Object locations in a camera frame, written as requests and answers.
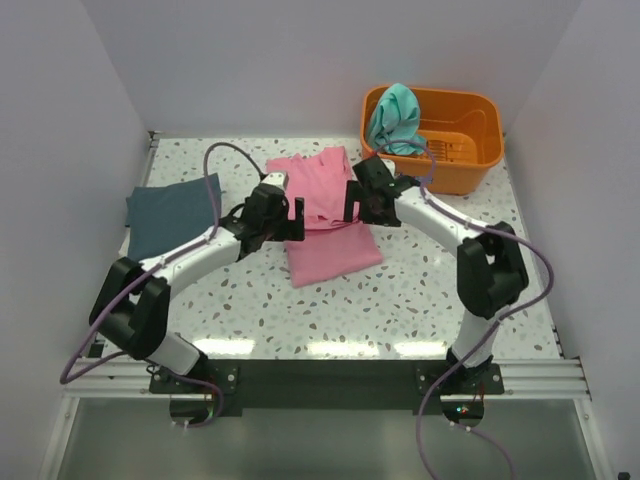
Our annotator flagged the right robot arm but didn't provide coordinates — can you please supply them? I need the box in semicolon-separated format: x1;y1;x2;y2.
344;156;529;393

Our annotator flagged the aluminium table frame rail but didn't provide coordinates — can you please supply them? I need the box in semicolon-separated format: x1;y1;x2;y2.
37;130;164;480

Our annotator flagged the orange plastic basket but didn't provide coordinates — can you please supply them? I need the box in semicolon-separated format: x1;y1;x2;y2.
359;85;504;195

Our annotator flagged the pink t-shirt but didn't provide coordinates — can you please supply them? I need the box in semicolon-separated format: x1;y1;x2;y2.
266;146;383;288

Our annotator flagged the teal t-shirt in basket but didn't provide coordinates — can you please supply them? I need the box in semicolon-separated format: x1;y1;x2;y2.
365;83;426;156

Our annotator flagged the folded dark blue t-shirt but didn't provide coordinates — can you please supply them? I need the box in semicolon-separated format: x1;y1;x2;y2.
125;173;222;261

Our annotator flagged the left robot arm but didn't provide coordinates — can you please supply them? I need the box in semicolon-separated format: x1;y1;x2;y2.
89;182;305;392

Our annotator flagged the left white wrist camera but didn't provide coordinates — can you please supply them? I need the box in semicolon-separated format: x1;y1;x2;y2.
261;171;289;192

